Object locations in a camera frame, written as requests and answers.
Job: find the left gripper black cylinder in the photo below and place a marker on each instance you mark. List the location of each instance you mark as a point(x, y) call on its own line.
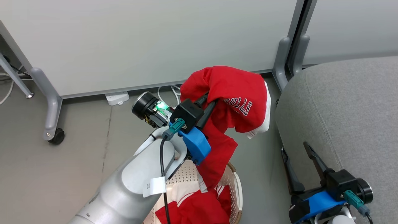
point(144, 104)

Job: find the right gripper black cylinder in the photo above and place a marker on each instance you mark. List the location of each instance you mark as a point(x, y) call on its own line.
point(365, 190)

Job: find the red Bulls garment white hem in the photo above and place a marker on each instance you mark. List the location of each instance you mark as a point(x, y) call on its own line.
point(230, 84)

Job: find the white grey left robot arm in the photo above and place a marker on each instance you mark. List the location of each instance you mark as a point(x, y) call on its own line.
point(124, 193)

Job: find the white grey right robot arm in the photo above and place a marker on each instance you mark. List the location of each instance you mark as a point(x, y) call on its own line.
point(340, 220)

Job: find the white woven laundry basket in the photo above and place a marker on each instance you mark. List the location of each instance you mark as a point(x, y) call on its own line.
point(186, 174)

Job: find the red and white striped clothing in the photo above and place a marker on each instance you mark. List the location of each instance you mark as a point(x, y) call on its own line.
point(199, 208)

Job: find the grey fabric sofa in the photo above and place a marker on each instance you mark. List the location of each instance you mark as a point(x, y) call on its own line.
point(357, 118)

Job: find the white power strip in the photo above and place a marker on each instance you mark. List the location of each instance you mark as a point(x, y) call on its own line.
point(117, 98)

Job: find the wide white partition panel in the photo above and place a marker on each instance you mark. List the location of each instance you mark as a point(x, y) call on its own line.
point(140, 40)

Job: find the white paper label tag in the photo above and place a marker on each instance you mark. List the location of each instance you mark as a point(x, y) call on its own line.
point(154, 186)

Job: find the black caster wheel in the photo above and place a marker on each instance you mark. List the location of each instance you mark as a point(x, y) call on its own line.
point(57, 137)

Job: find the narrow white partition panel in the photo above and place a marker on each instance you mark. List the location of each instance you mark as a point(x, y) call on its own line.
point(357, 28)

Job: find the grey metal table leg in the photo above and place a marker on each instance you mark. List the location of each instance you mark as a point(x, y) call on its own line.
point(15, 77)

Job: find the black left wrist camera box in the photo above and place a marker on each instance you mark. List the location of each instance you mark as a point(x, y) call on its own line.
point(186, 112)

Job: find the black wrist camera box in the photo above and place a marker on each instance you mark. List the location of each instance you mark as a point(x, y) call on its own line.
point(186, 112)
point(340, 182)

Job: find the teal left camera connector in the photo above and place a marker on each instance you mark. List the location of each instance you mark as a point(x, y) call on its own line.
point(175, 127)

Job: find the teal camera connector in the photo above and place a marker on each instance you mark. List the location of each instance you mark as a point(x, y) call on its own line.
point(353, 199)
point(175, 127)

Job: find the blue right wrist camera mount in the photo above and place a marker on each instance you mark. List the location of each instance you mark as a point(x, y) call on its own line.
point(320, 202)

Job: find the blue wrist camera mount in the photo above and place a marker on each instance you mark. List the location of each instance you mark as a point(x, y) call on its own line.
point(320, 202)
point(196, 144)

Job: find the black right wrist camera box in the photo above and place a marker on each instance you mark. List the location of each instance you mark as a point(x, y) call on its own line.
point(340, 182)

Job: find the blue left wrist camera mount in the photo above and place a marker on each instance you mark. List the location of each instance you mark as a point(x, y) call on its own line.
point(196, 144)

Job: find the teal right camera connector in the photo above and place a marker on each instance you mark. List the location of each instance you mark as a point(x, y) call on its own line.
point(353, 199)

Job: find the grey partition post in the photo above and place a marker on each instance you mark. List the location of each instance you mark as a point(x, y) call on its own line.
point(303, 49)
point(280, 62)

